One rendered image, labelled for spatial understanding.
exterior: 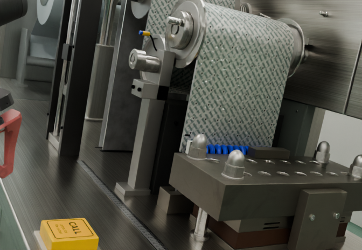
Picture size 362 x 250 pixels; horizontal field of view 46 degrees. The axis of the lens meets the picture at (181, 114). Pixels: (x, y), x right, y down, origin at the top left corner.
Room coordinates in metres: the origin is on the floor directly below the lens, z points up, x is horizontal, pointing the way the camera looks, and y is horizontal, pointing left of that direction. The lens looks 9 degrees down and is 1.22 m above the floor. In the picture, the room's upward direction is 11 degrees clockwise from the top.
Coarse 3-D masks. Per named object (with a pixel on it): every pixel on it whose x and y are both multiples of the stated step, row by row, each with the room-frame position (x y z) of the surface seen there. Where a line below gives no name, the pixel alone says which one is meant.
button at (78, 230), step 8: (48, 224) 0.60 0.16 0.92; (56, 224) 0.61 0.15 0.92; (64, 224) 0.61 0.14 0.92; (72, 224) 0.62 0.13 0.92; (80, 224) 0.62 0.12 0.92; (88, 224) 0.63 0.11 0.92; (40, 232) 0.61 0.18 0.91; (48, 232) 0.58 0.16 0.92; (56, 232) 0.58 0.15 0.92; (64, 232) 0.59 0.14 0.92; (72, 232) 0.59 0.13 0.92; (80, 232) 0.60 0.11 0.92; (88, 232) 0.60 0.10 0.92; (48, 240) 0.57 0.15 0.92; (56, 240) 0.56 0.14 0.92; (64, 240) 0.57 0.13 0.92; (72, 240) 0.57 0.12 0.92; (80, 240) 0.58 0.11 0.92; (88, 240) 0.58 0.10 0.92; (96, 240) 0.59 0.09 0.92; (48, 248) 0.56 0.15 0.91; (56, 248) 0.56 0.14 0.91; (64, 248) 0.57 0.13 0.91; (72, 248) 0.57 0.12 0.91; (80, 248) 0.58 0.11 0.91; (88, 248) 0.58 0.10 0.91; (96, 248) 0.59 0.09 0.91
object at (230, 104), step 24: (216, 72) 0.83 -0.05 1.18; (240, 72) 0.87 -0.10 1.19; (264, 72) 0.90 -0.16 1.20; (192, 96) 0.81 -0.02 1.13; (216, 96) 0.84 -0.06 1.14; (240, 96) 0.87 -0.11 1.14; (264, 96) 0.91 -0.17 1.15; (192, 120) 0.82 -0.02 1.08; (216, 120) 0.85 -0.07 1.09; (240, 120) 0.88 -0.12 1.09; (264, 120) 0.91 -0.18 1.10; (240, 144) 0.89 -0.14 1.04; (264, 144) 0.92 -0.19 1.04
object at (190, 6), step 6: (180, 6) 0.88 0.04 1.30; (186, 6) 0.86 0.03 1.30; (192, 6) 0.84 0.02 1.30; (192, 12) 0.84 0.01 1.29; (198, 12) 0.82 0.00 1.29; (198, 18) 0.82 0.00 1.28; (198, 24) 0.81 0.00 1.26; (198, 30) 0.81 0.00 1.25; (192, 36) 0.82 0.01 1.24; (294, 36) 0.96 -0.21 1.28; (192, 42) 0.82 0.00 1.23; (294, 42) 0.95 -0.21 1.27; (174, 48) 0.88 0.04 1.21; (186, 48) 0.84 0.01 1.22; (192, 48) 0.82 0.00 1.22; (294, 48) 0.94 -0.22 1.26; (180, 54) 0.85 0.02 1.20; (186, 54) 0.83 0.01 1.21; (294, 54) 0.95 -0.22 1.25
